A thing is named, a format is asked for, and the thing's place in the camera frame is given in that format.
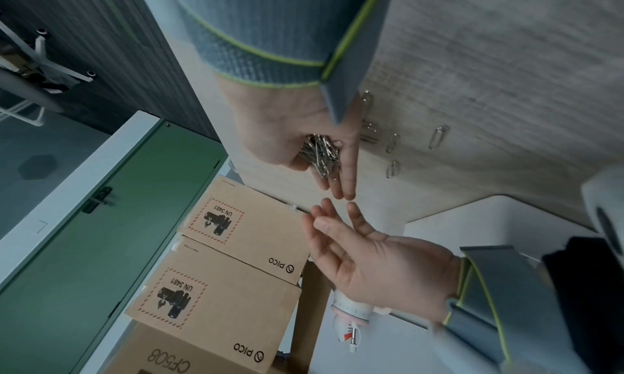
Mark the person's right hand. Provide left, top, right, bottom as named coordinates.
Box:
left=218, top=75, right=365, bottom=202

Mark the person's left hand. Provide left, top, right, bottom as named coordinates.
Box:
left=302, top=198, right=462, bottom=323

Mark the pile of silver paper clips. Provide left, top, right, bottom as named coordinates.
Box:
left=297, top=133, right=345, bottom=180
left=357, top=90, right=451, bottom=180

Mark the cardboard box with round logo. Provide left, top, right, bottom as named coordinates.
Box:
left=179, top=175, right=311, bottom=287

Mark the plain stacked cardboard box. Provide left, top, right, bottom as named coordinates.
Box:
left=123, top=235, right=304, bottom=373

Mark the cardboard box large black print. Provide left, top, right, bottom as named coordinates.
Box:
left=104, top=321, right=274, bottom=374

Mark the white cat-print tumbler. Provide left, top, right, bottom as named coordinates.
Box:
left=330, top=289, right=376, bottom=354

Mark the brown cardboard board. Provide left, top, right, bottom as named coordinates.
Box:
left=287, top=258, right=335, bottom=374

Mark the grey knit wristband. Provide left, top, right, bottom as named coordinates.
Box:
left=441, top=245, right=586, bottom=374
left=131, top=0, right=397, bottom=125

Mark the green cabinet with white side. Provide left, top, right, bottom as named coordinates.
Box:
left=0, top=109, right=230, bottom=374

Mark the white office chair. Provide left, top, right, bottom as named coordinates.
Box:
left=0, top=19, right=97, bottom=129

